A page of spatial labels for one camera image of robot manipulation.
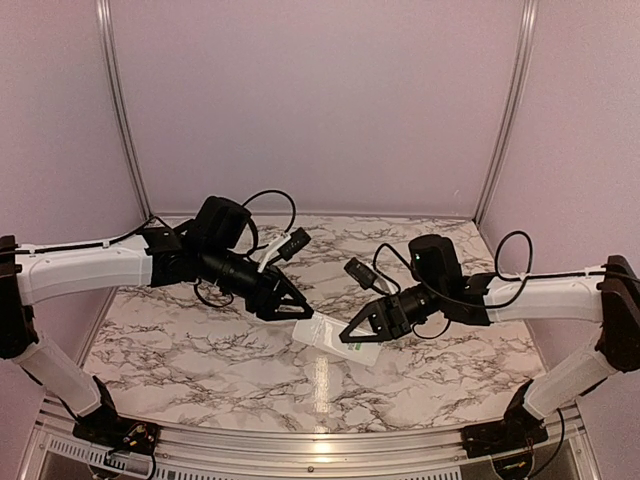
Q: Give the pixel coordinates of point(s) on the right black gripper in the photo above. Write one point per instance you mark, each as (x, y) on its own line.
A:
(388, 318)

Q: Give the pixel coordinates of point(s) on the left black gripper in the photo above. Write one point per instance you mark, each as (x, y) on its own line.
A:
(264, 298)

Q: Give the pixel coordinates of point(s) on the white remote control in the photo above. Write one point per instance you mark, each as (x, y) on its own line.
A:
(323, 332)

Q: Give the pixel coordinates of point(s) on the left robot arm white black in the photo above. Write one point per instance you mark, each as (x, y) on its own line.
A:
(200, 249)

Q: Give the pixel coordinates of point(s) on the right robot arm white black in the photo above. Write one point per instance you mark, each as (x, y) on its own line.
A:
(607, 295)

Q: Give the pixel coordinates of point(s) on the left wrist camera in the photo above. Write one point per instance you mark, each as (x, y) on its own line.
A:
(298, 240)

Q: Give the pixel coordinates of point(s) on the front aluminium frame rail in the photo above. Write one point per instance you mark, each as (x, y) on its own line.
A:
(188, 452)

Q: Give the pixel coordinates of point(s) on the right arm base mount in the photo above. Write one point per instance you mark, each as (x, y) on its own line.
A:
(517, 429)

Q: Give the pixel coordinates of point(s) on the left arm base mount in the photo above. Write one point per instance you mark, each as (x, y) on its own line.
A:
(106, 427)

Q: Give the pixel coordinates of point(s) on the left aluminium frame post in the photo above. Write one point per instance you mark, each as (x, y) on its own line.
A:
(107, 36)

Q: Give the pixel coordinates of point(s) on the aluminium frame post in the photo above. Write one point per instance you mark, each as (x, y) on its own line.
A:
(107, 36)
(521, 64)

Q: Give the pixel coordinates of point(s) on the right aluminium frame post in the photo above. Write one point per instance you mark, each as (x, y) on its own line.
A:
(521, 64)

